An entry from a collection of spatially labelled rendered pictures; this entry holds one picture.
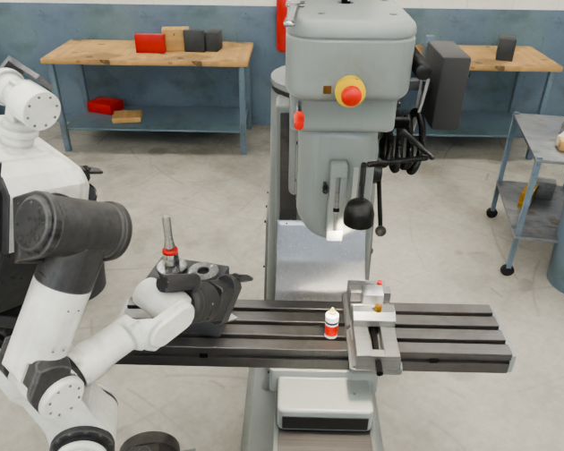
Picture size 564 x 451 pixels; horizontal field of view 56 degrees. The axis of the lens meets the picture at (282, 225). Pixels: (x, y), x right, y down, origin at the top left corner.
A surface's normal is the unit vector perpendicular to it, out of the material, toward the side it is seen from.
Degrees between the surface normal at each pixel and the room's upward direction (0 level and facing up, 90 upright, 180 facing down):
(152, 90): 90
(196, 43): 90
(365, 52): 90
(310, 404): 0
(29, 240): 60
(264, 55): 90
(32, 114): 102
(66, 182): 55
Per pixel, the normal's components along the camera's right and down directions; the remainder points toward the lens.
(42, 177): 0.75, -0.30
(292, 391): 0.01, -0.85
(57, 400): 0.76, 0.42
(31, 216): -0.52, -0.07
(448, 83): -0.02, 0.52
